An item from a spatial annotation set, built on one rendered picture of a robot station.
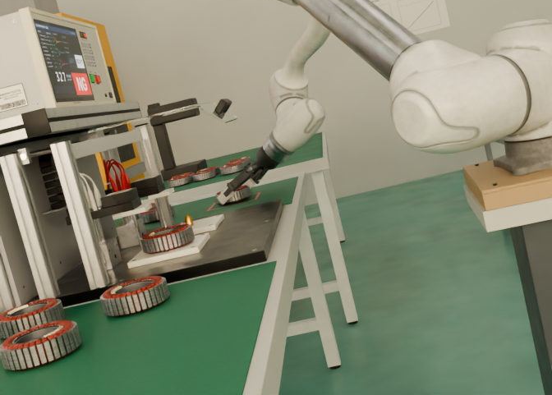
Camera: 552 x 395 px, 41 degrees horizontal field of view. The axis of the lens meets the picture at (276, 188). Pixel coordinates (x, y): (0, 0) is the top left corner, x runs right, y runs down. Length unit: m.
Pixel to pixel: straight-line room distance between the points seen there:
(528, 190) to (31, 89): 0.96
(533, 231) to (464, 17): 5.59
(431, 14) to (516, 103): 5.59
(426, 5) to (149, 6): 2.53
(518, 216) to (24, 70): 0.98
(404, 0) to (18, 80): 5.62
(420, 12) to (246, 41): 1.60
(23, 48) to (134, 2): 5.57
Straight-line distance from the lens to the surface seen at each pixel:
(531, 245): 1.47
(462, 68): 1.33
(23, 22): 1.55
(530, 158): 1.46
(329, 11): 1.56
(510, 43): 1.44
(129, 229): 1.81
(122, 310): 1.22
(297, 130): 2.12
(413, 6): 6.92
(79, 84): 1.70
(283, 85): 2.20
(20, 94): 1.55
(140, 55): 7.04
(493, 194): 1.36
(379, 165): 6.89
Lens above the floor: 1.03
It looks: 7 degrees down
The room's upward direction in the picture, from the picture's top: 14 degrees counter-clockwise
